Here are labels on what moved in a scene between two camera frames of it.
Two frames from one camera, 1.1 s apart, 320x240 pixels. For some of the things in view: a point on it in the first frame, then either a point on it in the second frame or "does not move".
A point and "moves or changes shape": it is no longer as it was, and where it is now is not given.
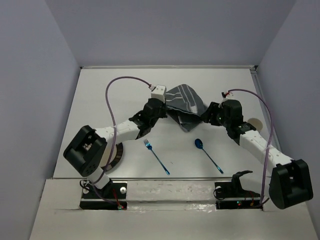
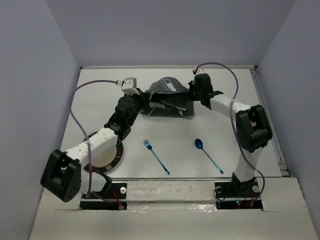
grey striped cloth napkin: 185,103 moves or changes shape
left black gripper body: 162,115 -> 139,103
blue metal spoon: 199,144 does not move
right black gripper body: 217,117 -> 194,93
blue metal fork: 148,145 does not move
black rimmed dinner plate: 116,153 does not move
